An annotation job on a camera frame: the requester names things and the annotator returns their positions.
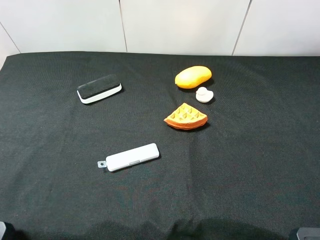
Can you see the small white toy duck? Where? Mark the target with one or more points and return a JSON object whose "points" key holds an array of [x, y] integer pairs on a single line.
{"points": [[203, 95]]}

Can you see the black and white eraser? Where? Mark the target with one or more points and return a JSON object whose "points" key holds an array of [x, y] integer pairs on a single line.
{"points": [[99, 89]]}

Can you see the orange toy waffle slice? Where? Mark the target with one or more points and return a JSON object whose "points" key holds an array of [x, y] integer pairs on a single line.
{"points": [[186, 117]]}

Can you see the black tablecloth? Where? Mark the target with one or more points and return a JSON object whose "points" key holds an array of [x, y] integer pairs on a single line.
{"points": [[252, 172]]}

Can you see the grey base corner left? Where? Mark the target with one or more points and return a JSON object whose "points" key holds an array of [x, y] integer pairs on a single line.
{"points": [[3, 229]]}

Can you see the grey base corner right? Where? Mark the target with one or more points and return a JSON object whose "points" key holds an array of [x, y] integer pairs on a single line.
{"points": [[308, 233]]}

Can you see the grey base corner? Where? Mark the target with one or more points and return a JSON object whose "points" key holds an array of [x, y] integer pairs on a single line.
{"points": [[3, 229], [308, 233]]}

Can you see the yellow toy mango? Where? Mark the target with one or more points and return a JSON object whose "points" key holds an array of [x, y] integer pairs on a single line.
{"points": [[192, 77]]}

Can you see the white translucent plastic case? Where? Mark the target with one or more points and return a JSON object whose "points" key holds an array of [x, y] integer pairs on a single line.
{"points": [[130, 157]]}

